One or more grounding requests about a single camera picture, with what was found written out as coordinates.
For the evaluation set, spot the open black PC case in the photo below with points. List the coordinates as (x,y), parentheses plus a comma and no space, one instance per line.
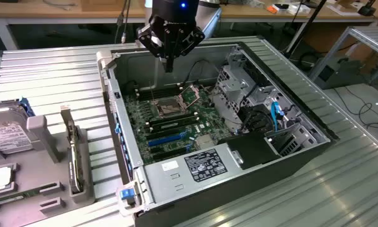
(270,182)

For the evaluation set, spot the black tripod pole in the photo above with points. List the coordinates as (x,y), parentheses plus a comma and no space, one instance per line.
(305,26)

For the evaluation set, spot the thin metal locking lever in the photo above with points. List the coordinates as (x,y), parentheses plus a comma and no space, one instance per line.
(151,92)

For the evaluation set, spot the long wooden desk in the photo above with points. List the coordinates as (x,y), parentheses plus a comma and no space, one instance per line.
(254,14)

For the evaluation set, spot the orange small box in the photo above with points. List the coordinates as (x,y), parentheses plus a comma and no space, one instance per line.
(271,9)

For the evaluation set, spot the black desk device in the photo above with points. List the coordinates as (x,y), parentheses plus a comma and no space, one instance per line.
(366,10)

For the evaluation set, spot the silver perforated drive cage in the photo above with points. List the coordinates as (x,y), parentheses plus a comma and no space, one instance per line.
(229,97)

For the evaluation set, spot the CPU socket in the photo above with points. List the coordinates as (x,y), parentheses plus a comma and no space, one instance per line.
(169,110)

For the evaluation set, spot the white small box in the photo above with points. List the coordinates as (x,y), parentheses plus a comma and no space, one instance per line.
(298,9)

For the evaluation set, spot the blue case latch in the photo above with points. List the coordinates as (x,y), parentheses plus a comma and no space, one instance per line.
(126,194)

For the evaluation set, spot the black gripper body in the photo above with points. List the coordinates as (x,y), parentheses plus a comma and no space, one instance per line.
(173,14)

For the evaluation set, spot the grey parts rack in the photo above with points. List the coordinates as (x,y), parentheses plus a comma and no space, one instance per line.
(50,172)

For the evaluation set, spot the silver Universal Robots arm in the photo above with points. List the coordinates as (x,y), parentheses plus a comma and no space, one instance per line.
(213,23)

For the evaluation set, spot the silver chipset heatsink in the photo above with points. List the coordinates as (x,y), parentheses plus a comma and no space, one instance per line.
(203,141)

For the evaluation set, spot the blue disk bracket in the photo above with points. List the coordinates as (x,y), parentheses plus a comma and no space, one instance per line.
(26,106)

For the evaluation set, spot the wooden desk with white frame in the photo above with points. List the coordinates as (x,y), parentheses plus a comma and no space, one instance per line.
(34,11)

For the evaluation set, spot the black RAM slot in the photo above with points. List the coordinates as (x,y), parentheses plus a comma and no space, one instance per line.
(158,94)
(157,89)

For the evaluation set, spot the silver disk bay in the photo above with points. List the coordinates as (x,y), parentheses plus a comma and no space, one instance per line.
(298,139)

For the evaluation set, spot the long black expansion slot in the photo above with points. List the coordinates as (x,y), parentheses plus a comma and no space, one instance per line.
(169,154)
(163,136)

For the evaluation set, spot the graphics card with fan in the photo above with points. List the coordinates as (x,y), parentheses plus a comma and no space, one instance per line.
(73,170)

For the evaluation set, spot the silver socket cover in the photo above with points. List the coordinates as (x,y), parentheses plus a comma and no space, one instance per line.
(191,89)

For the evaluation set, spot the green RAM stick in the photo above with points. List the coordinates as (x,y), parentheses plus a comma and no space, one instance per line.
(14,197)
(173,124)

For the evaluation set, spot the black plastic shroud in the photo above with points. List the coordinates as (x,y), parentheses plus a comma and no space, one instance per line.
(251,151)

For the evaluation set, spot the white paper sheet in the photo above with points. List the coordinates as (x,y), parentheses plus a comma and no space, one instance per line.
(339,10)

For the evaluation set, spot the silver power supply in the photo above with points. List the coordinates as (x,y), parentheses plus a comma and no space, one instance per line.
(163,184)

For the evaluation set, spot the green motherboard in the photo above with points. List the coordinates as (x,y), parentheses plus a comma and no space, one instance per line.
(203,116)

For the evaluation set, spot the aluminium profile frame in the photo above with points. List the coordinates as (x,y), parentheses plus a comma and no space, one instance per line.
(369,37)

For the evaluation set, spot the blue expansion slot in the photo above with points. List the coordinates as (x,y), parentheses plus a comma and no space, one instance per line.
(163,141)

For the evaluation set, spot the grey equipment box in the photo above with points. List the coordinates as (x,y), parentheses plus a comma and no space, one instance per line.
(330,75)

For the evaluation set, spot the brown cardboard box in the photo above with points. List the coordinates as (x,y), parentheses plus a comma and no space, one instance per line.
(323,35)

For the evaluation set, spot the silver hard disk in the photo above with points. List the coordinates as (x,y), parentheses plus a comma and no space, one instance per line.
(5,132)

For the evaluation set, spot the short black expansion slot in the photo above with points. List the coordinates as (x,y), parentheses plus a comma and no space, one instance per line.
(157,149)

